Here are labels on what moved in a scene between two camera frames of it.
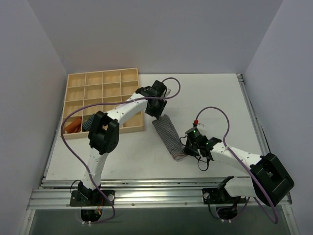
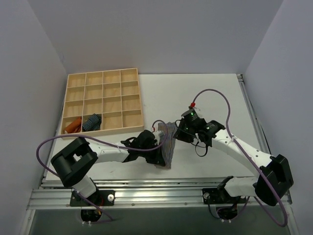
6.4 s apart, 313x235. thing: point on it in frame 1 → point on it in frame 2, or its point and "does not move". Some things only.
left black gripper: x=155 y=107 → x=158 y=156
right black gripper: x=190 y=149 → x=180 y=132
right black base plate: x=220 y=195 does not move
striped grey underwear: x=165 y=128 → x=168 y=129
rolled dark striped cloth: x=87 y=125 does not move
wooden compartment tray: x=105 y=86 does not move
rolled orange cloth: x=74 y=127 does not move
